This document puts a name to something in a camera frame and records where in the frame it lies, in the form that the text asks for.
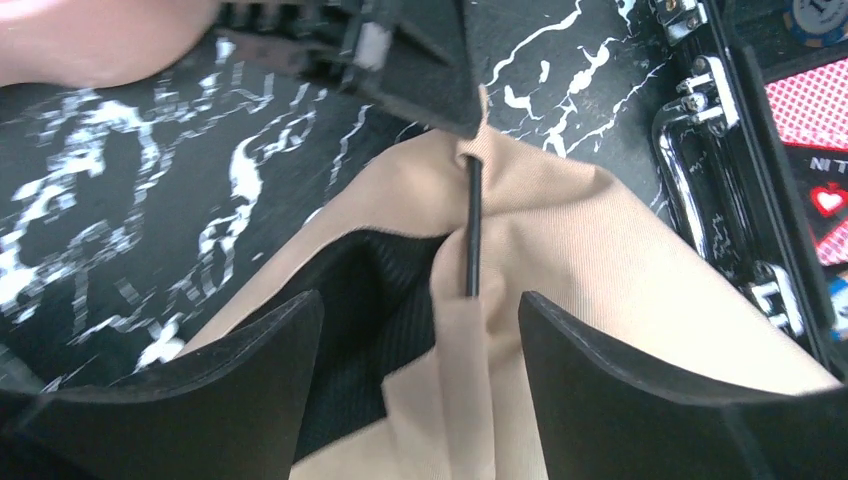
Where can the pink double bowl holder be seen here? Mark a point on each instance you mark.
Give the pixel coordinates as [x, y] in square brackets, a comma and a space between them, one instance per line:
[97, 43]

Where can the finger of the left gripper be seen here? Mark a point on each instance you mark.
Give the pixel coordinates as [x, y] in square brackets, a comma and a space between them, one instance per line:
[408, 58]

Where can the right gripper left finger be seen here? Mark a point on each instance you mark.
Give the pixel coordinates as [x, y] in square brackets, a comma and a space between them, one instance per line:
[229, 410]

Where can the black tent pole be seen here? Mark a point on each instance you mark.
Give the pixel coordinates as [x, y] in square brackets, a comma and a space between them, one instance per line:
[473, 245]

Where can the tan fabric pet tent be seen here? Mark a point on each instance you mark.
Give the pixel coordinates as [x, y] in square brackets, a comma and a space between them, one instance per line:
[567, 230]

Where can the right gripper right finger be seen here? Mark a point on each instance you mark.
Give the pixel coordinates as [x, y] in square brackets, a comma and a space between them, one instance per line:
[607, 410]

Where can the black poker chip case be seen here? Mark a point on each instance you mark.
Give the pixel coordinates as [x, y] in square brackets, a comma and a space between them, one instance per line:
[732, 194]

